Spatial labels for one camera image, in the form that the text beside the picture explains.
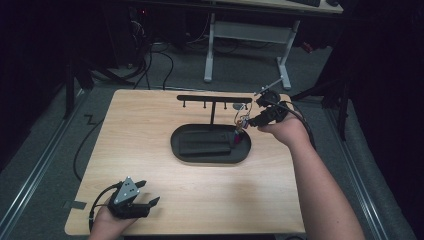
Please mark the white-legged desk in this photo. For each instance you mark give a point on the white-legged desk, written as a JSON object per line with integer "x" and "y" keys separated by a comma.
{"x": 250, "y": 31}

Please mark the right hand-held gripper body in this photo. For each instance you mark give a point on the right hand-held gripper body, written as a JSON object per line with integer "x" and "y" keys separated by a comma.
{"x": 275, "y": 110}

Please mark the key bunch with coloured tags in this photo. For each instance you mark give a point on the key bunch with coloured tags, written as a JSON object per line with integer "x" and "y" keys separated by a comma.
{"x": 241, "y": 123}

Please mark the person's right hand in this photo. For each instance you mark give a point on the person's right hand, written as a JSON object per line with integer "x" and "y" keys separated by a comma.
{"x": 288, "y": 131}

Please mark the person's left hand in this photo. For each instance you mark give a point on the person's left hand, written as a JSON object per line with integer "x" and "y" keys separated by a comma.
{"x": 106, "y": 225}

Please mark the grey round table grommet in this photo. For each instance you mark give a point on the grey round table grommet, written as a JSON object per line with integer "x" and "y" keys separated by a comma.
{"x": 237, "y": 106}

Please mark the black key stand with tray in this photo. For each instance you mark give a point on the black key stand with tray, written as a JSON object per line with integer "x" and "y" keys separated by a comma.
{"x": 200, "y": 158}

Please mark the black keyboard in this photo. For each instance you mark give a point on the black keyboard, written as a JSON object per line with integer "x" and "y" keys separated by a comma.
{"x": 305, "y": 2}

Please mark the black smartphone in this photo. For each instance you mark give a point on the black smartphone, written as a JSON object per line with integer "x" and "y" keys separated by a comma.
{"x": 203, "y": 143}

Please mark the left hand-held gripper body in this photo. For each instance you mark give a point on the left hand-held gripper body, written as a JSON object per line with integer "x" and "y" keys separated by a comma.
{"x": 126, "y": 195}

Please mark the black tape piece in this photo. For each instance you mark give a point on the black tape piece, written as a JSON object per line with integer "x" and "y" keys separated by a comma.
{"x": 75, "y": 205}

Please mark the metal floor rail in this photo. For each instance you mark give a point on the metal floor rail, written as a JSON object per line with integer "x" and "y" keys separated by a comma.
{"x": 36, "y": 170}
{"x": 358, "y": 176}

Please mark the black metal stand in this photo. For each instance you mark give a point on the black metal stand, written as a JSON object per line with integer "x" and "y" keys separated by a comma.
{"x": 343, "y": 106}
{"x": 70, "y": 90}

